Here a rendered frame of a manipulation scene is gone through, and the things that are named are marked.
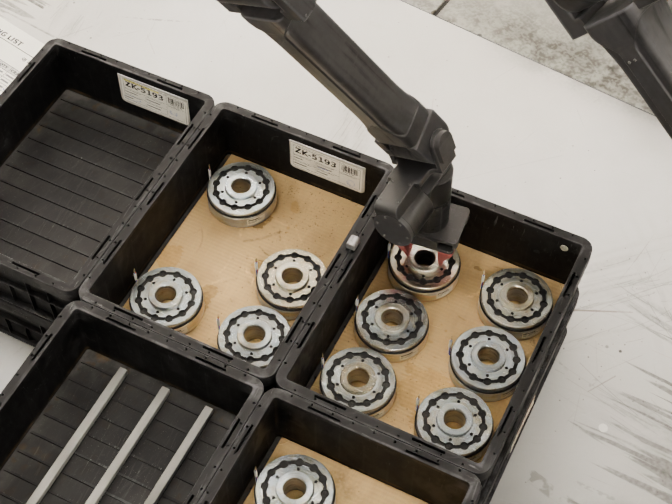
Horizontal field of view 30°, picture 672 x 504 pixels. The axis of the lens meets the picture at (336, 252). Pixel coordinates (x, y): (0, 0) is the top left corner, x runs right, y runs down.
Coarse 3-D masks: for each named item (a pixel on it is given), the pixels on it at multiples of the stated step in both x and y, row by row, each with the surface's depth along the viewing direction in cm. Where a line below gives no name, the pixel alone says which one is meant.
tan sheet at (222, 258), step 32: (288, 192) 191; (320, 192) 191; (192, 224) 188; (224, 224) 188; (288, 224) 188; (320, 224) 188; (352, 224) 188; (160, 256) 184; (192, 256) 184; (224, 256) 184; (256, 256) 184; (320, 256) 184; (224, 288) 181; (288, 320) 178
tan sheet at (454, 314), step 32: (480, 256) 185; (384, 288) 181; (480, 288) 181; (352, 320) 178; (448, 320) 178; (480, 320) 178; (352, 384) 172; (416, 384) 172; (448, 384) 172; (384, 416) 169
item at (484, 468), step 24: (456, 192) 179; (504, 216) 177; (528, 216) 176; (360, 240) 174; (576, 240) 174; (576, 264) 172; (336, 288) 169; (576, 288) 172; (552, 312) 167; (552, 336) 165; (288, 360) 163; (288, 384) 160; (528, 384) 161; (336, 408) 159; (384, 432) 157; (504, 432) 157; (456, 456) 155; (480, 480) 155
